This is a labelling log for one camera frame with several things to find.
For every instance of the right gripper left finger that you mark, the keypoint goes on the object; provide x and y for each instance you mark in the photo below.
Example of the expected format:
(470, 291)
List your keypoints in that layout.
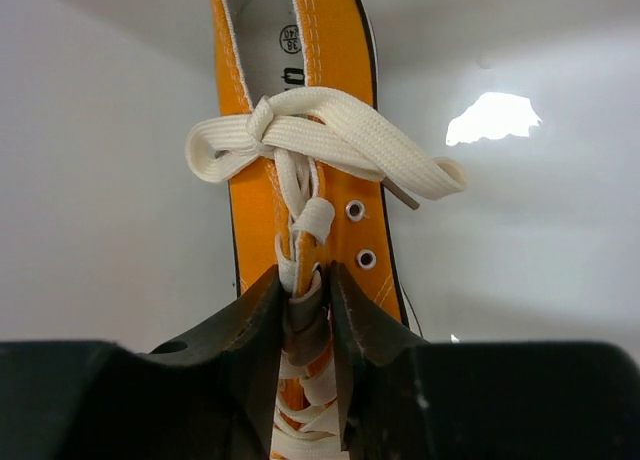
(208, 393)

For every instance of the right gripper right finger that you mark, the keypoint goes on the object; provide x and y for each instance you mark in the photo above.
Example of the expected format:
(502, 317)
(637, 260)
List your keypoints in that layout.
(402, 397)

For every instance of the orange canvas sneaker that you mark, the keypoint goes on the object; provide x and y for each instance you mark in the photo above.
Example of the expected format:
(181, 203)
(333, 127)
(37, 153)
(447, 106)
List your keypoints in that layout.
(308, 161)

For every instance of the dark pink drawer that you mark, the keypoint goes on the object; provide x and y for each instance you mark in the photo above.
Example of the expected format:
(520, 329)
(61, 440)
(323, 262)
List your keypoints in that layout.
(105, 233)

